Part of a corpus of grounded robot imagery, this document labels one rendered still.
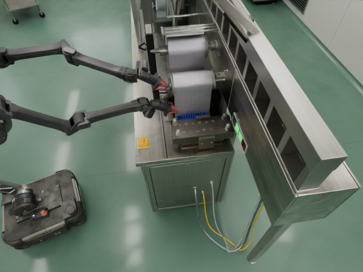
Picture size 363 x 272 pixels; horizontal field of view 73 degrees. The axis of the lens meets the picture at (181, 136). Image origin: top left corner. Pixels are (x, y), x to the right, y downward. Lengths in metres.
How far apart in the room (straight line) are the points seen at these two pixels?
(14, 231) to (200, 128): 1.71
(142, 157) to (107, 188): 1.06
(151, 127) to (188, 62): 0.52
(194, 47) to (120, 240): 1.70
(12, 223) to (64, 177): 0.51
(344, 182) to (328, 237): 1.61
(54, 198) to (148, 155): 1.10
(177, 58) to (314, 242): 1.91
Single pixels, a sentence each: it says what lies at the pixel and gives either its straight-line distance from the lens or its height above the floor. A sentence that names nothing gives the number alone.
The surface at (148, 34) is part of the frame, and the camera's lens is 1.69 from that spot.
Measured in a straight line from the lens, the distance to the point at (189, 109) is 1.65.
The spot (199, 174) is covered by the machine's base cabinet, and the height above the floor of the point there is 0.66.
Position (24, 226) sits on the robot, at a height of 0.24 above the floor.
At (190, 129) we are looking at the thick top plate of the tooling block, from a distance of 1.59.
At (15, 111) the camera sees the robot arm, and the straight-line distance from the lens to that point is 1.38.
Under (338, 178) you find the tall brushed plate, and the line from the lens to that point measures 1.07.
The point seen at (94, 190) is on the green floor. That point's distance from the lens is 2.66.
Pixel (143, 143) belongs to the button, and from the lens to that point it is 1.68.
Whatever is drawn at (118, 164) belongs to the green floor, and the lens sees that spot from 2.75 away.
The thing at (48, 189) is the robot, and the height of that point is 0.26.
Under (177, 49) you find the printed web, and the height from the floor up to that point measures 1.37.
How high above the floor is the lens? 2.24
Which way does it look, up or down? 51 degrees down
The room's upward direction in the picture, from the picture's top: 1 degrees counter-clockwise
